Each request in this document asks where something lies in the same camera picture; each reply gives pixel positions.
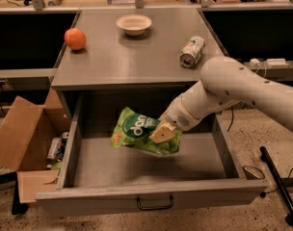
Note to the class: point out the orange fruit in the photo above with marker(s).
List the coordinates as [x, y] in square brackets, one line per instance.
[75, 39]

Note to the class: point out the black drawer handle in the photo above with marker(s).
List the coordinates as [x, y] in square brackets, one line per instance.
[154, 203]

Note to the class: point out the brown cardboard box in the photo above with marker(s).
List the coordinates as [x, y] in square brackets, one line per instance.
[26, 134]

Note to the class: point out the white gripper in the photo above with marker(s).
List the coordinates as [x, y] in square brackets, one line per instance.
[177, 115]

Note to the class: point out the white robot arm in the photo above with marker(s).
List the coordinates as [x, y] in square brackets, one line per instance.
[223, 83]

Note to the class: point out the crushed white soda can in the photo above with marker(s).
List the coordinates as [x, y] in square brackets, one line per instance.
[191, 52]

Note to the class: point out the bottle in cardboard box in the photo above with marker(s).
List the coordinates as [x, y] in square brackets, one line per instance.
[57, 147]

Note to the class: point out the black stand leg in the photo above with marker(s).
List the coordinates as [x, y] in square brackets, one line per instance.
[282, 184]

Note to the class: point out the open grey top drawer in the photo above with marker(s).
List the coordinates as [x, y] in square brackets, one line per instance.
[98, 179]

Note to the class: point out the white power strip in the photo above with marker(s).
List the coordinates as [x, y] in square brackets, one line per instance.
[269, 63]

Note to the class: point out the white paper bowl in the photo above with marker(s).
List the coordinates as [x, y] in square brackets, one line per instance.
[134, 24]

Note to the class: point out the grey cabinet with top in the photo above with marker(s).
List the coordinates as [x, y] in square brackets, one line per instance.
[111, 59]

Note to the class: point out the green rice chip bag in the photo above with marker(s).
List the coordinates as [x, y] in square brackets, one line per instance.
[134, 130]

